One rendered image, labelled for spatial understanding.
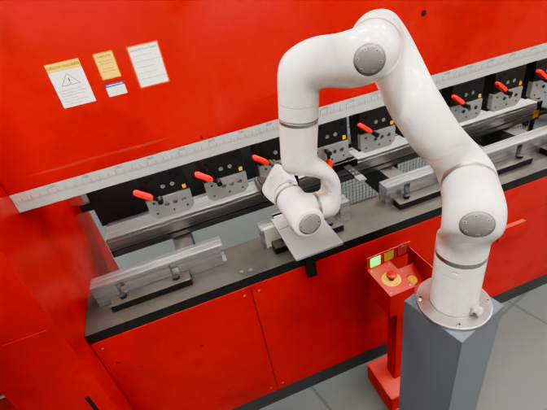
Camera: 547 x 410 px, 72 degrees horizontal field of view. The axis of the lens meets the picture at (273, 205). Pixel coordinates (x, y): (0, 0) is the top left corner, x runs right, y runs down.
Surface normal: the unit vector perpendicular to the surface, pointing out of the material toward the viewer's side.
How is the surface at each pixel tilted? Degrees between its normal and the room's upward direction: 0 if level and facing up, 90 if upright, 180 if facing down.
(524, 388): 0
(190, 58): 90
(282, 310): 90
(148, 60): 90
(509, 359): 0
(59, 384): 90
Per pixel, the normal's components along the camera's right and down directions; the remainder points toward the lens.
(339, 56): -0.86, 0.34
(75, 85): 0.32, 0.49
